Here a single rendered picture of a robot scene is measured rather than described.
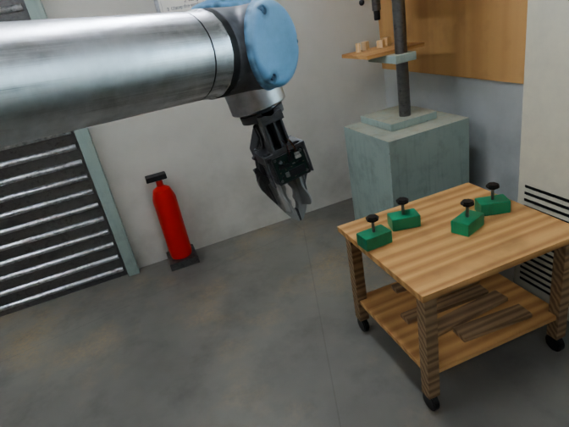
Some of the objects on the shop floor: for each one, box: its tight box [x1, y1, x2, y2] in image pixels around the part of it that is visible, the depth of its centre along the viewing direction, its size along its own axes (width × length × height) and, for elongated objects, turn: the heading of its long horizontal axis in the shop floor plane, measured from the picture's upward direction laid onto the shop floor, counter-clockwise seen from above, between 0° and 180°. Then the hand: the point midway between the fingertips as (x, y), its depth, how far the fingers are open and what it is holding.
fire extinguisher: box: [145, 171, 200, 271], centre depth 279 cm, size 18×19×60 cm
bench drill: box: [342, 0, 469, 220], centre depth 232 cm, size 48×62×158 cm
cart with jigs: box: [337, 182, 569, 411], centre depth 175 cm, size 66×57×64 cm
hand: (296, 212), depth 82 cm, fingers closed
